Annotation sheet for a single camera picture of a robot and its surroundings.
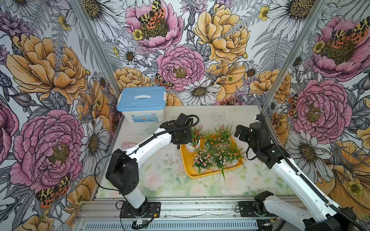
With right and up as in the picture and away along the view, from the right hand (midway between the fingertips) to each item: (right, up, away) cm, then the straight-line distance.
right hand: (243, 131), depth 78 cm
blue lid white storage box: (-63, +17, +31) cm, 72 cm away
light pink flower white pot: (-21, -15, -3) cm, 27 cm away
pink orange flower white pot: (-11, -14, -2) cm, 18 cm away
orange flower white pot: (-5, -11, -3) cm, 13 cm away
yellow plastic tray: (-30, -18, +5) cm, 35 cm away
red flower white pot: (-25, -2, -1) cm, 25 cm away
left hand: (-31, -7, +7) cm, 32 cm away
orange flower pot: (-11, -4, +7) cm, 14 cm away
